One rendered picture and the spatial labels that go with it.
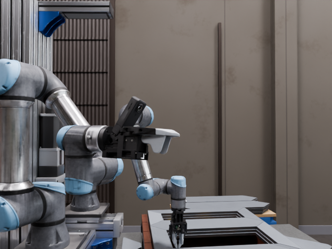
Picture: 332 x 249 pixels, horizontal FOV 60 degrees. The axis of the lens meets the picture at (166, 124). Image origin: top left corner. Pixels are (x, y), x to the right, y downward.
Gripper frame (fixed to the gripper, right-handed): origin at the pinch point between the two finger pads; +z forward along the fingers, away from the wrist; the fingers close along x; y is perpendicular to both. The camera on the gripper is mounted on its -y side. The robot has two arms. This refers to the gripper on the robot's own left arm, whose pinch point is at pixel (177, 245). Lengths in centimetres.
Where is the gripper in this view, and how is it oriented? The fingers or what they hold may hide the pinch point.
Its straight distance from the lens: 158.6
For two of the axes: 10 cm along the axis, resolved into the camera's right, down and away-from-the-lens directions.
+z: 0.0, 10.0, -0.1
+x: 9.9, 0.0, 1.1
